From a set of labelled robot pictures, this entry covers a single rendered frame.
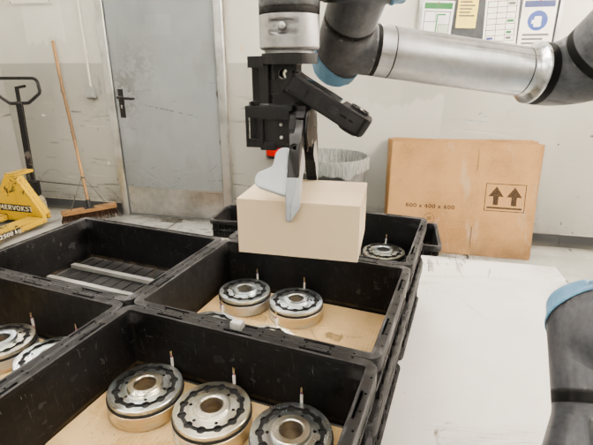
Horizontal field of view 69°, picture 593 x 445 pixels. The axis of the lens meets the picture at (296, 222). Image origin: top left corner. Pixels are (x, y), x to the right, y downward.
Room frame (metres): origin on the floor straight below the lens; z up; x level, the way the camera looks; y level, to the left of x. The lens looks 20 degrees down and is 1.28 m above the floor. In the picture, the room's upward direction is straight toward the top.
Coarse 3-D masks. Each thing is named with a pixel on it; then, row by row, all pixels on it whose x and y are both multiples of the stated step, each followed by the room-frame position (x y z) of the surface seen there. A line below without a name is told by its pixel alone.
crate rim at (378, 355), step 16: (224, 240) 0.87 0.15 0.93; (208, 256) 0.79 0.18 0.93; (176, 272) 0.71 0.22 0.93; (160, 288) 0.65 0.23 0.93; (400, 288) 0.68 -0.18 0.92; (144, 304) 0.60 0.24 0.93; (400, 304) 0.61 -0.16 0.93; (208, 320) 0.55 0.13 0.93; (224, 320) 0.55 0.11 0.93; (384, 320) 0.55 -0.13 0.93; (272, 336) 0.51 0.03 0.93; (288, 336) 0.51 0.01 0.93; (384, 336) 0.51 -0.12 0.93; (352, 352) 0.48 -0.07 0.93; (368, 352) 0.48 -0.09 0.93; (384, 352) 0.48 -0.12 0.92
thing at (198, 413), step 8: (208, 392) 0.47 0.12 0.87; (216, 392) 0.47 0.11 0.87; (200, 400) 0.46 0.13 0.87; (208, 400) 0.47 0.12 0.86; (224, 400) 0.46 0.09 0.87; (192, 408) 0.45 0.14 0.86; (200, 408) 0.45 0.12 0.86; (224, 408) 0.45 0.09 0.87; (200, 416) 0.43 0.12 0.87; (208, 416) 0.43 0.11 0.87; (216, 416) 0.43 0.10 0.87
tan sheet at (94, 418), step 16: (192, 384) 0.53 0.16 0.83; (96, 400) 0.50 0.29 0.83; (80, 416) 0.47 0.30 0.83; (96, 416) 0.47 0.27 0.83; (256, 416) 0.47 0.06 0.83; (64, 432) 0.44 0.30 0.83; (80, 432) 0.44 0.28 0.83; (96, 432) 0.44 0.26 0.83; (112, 432) 0.44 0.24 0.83; (128, 432) 0.44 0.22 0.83; (144, 432) 0.44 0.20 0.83; (160, 432) 0.44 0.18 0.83; (336, 432) 0.44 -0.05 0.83
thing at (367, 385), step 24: (120, 312) 0.58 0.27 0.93; (144, 312) 0.58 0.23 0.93; (240, 336) 0.51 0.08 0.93; (264, 336) 0.51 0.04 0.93; (48, 360) 0.46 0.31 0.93; (336, 360) 0.46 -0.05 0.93; (360, 360) 0.46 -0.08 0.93; (24, 384) 0.42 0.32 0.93; (360, 384) 0.42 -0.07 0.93; (360, 408) 0.38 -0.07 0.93; (360, 432) 0.36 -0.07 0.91
